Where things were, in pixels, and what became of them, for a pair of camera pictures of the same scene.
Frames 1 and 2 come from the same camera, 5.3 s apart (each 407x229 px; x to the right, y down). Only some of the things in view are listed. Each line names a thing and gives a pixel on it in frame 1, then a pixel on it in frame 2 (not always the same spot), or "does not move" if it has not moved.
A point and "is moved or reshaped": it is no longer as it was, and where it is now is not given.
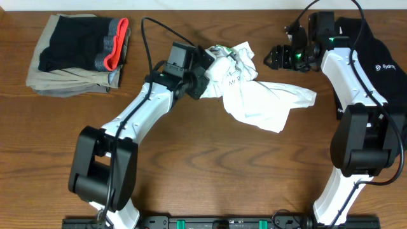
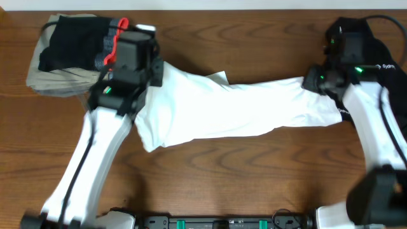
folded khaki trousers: x=65 y=83 does not move
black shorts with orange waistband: x=84 y=43 does not move
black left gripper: x=203 y=86 → x=158 y=70
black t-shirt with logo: x=374 y=57 does not move
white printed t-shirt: x=232 y=75 is moved or reshaped
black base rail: x=226 y=222 does not move
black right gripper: x=281 y=58 → x=309 y=82
